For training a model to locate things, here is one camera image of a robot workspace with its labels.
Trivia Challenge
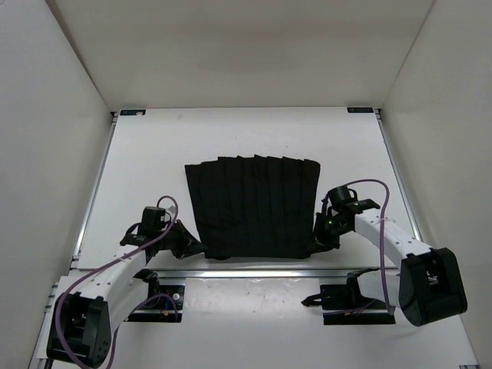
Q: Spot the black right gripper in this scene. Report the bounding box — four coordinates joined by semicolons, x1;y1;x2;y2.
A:
307;212;351;254

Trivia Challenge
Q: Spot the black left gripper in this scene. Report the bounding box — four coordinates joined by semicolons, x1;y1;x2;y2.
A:
157;218;208;258

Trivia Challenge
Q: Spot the black skirt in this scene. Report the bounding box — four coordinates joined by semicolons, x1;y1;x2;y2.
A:
184;155;321;260

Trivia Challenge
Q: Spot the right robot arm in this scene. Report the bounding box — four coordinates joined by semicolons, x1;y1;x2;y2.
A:
301;200;467;327

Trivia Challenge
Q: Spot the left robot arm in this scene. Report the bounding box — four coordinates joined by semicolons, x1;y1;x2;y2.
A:
46;221;207;368

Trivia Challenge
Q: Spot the right corner label sticker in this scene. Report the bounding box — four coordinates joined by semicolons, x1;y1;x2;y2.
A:
347;107;374;114

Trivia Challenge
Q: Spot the corner label sticker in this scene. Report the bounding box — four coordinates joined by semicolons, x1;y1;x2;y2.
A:
119;109;146;116
347;107;374;114

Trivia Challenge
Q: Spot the left corner label sticker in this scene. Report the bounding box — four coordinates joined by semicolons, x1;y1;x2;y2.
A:
119;109;146;116

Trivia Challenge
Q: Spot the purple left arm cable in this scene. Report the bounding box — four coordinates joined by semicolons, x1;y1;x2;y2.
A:
55;195;180;369

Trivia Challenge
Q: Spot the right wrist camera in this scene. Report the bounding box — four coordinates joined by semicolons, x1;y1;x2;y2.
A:
327;185;358;212

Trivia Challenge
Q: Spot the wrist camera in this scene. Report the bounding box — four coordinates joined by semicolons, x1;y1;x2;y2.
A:
327;185;358;212
138;206;171;238

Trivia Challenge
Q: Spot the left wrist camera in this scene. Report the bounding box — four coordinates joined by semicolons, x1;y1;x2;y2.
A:
138;206;171;238

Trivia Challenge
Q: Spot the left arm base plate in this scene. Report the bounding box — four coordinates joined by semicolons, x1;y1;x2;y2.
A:
126;269;185;324

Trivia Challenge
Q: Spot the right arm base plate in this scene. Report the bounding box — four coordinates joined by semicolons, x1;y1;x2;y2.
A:
320;284;396;326

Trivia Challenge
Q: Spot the aluminium table edge rail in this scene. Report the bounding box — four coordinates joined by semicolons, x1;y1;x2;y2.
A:
68;267;401;281

